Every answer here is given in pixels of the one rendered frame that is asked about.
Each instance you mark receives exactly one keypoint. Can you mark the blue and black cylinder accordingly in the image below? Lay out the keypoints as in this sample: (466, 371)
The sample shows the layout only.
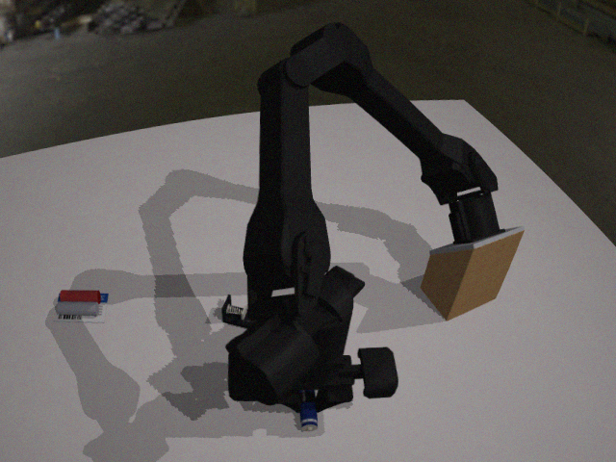
(308, 414)

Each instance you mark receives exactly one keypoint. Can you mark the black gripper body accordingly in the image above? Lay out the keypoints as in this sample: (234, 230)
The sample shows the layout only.
(337, 373)

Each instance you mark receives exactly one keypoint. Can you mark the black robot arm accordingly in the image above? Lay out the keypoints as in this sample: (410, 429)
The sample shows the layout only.
(286, 243)

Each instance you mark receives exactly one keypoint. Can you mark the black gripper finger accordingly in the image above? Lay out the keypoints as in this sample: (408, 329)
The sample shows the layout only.
(292, 402)
(326, 399)

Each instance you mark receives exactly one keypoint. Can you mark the black battery holder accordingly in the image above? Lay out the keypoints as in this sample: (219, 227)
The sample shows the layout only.
(235, 315)

